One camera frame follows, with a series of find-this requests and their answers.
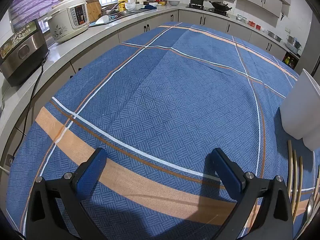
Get metal spoon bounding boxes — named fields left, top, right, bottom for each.
left=304, top=195, right=316, bottom=233

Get grey kitchen countertop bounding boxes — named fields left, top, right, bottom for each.
left=0, top=5, right=303, bottom=140

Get steel faucet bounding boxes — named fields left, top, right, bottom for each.
left=110, top=1, right=125, bottom=13

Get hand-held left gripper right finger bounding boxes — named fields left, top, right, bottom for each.
left=204, top=148, right=293, bottom=240

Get black power cable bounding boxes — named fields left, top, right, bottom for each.
left=11, top=55, right=47, bottom=160

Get steel steamer pot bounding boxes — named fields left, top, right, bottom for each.
left=285, top=35, right=302, bottom=54

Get wooden cutting board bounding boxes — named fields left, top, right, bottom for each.
left=86, top=1, right=102, bottom=22

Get white utensil holder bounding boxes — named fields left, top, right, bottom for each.
left=279, top=69, right=320, bottom=151

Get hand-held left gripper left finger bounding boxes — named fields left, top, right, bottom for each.
left=26, top=147, right=108, bottom=240

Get steel kitchen sink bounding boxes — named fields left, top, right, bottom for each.
left=90, top=8, right=144, bottom=27

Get gas stove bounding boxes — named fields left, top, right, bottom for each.
left=185, top=3, right=230, bottom=18

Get white rice cooker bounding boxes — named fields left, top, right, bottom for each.
left=47, top=0, right=90, bottom=43

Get grey base cabinets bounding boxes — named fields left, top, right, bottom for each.
left=70, top=9, right=288, bottom=75

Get wooden chopstick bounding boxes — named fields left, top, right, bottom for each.
left=294, top=156, right=303, bottom=223

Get shallow steel pot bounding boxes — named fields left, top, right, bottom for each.
left=267, top=30, right=283, bottom=42

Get blue plaid tablecloth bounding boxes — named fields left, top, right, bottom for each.
left=5, top=22, right=320, bottom=240

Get black wok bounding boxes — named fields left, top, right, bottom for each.
left=209, top=0, right=233, bottom=12

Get dark brown rice cooker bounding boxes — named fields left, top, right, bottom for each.
left=0, top=19, right=50, bottom=87

